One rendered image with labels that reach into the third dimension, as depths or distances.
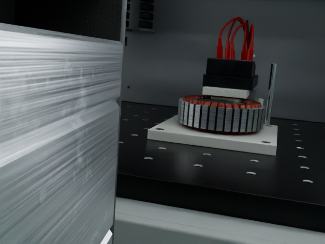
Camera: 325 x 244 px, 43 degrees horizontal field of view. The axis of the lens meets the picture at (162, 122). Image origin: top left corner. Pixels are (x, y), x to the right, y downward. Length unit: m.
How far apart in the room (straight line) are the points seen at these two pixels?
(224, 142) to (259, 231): 0.17
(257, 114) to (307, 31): 0.31
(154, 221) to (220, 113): 0.21
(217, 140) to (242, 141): 0.03
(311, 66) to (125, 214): 0.54
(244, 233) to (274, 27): 0.53
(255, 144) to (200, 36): 0.37
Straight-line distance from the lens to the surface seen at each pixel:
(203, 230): 0.31
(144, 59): 0.83
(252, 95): 0.66
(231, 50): 0.67
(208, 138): 0.48
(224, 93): 0.57
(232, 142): 0.48
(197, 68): 0.81
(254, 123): 0.51
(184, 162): 0.41
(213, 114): 0.49
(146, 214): 0.33
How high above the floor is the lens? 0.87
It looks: 9 degrees down
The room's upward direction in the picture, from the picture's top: 4 degrees clockwise
